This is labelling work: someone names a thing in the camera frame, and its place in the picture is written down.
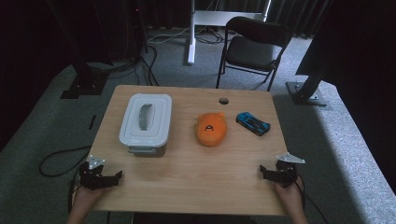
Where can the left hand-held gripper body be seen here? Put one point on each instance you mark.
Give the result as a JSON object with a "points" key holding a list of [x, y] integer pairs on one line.
{"points": [[91, 177]]}

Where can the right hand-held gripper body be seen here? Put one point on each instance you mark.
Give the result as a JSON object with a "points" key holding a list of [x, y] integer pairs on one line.
{"points": [[287, 174]]}

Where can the grey plastic storage box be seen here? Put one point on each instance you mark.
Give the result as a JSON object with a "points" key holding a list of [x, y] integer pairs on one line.
{"points": [[146, 151]]}

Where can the blue toy car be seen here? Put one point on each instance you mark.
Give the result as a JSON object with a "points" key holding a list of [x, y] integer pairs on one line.
{"points": [[252, 123]]}

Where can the person's left hand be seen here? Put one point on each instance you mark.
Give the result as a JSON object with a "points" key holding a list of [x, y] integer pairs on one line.
{"points": [[88, 196]]}

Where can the person's right hand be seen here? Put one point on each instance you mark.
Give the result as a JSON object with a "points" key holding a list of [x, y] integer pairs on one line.
{"points": [[288, 196]]}

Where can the short black strip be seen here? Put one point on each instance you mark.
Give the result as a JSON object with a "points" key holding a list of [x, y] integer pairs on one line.
{"points": [[92, 122]]}

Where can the round table grommet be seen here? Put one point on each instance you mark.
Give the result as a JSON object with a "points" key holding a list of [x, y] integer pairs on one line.
{"points": [[223, 100]]}

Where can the black metal stand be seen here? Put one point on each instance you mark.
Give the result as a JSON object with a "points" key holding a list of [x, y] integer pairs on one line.
{"points": [[84, 84], [306, 95]]}

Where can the black folding chair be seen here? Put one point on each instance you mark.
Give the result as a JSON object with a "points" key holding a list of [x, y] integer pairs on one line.
{"points": [[252, 53]]}

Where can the white desk frame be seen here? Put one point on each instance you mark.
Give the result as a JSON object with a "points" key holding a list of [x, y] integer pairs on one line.
{"points": [[199, 18]]}

